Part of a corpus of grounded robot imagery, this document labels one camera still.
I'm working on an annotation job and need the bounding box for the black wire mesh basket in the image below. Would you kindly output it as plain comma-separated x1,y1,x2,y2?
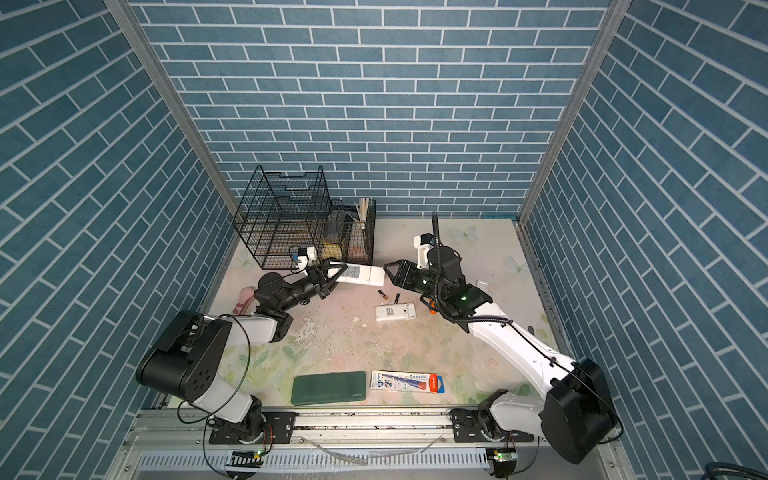
323,198,376,265

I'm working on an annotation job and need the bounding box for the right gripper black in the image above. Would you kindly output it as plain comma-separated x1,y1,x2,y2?
385,257,448,303

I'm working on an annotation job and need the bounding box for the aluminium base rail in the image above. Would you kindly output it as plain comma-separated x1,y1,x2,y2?
107,406,632,479

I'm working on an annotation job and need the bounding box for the yellow item in basket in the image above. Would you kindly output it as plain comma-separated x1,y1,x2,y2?
320,240,344,261

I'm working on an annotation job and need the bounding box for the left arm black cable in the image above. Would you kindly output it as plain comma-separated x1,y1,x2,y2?
175,311,253,428

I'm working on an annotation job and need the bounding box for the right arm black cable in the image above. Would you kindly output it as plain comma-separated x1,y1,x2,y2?
430,211,577,367

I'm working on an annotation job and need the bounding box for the green flat case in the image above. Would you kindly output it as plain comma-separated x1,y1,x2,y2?
291,371,367,406

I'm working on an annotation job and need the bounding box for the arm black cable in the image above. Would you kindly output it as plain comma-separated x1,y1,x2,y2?
430,211,577,367
175,311,253,428

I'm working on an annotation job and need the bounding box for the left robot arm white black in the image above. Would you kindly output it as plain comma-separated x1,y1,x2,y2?
135,257,348,444

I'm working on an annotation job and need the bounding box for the black wire file rack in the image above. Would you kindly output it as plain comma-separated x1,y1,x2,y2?
233,166,332,270

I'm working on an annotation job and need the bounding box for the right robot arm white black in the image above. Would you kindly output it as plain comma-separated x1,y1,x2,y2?
384,233,621,464

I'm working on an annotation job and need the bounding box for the white blue red package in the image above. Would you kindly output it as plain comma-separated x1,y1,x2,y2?
370,370,445,394

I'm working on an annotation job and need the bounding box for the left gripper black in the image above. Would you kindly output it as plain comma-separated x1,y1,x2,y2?
277,267,346,316

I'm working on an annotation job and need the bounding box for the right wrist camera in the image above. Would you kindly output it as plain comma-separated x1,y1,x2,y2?
414,233,434,270

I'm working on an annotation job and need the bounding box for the pink object on table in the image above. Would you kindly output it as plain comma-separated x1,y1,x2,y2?
232,287,254,315

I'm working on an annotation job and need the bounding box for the white remote control with screen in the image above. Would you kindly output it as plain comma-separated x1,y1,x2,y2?
337,263,385,287

